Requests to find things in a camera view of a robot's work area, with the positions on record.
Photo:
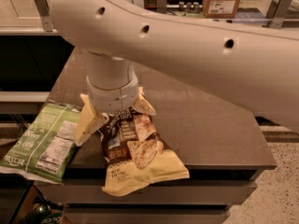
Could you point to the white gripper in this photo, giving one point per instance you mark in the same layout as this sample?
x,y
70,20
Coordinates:
x,y
112,99

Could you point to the brown yellow chip bag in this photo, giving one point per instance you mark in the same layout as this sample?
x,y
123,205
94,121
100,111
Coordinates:
x,y
135,153

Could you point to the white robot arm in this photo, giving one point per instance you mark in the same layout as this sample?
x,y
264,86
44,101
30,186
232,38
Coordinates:
x,y
253,67

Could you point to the green chip bag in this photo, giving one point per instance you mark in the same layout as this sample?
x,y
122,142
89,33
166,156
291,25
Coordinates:
x,y
47,146

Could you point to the green can under table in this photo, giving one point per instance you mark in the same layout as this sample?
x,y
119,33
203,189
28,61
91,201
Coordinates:
x,y
42,214

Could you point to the cardboard box with label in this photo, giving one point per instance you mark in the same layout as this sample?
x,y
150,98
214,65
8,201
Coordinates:
x,y
220,9

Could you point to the middle metal glass bracket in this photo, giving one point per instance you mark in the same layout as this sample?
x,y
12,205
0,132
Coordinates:
x,y
161,6

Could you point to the metal glass bracket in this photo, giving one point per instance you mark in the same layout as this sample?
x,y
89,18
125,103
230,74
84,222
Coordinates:
x,y
161,6
276,13
44,13

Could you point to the left metal glass bracket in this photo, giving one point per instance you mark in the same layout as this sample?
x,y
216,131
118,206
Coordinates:
x,y
44,13

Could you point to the right metal glass bracket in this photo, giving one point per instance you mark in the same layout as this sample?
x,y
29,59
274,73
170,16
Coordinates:
x,y
276,13

